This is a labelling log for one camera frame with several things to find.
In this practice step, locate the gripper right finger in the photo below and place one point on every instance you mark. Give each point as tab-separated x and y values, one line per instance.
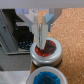
44	29

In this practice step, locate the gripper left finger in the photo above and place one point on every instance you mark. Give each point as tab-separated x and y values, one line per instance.
36	28

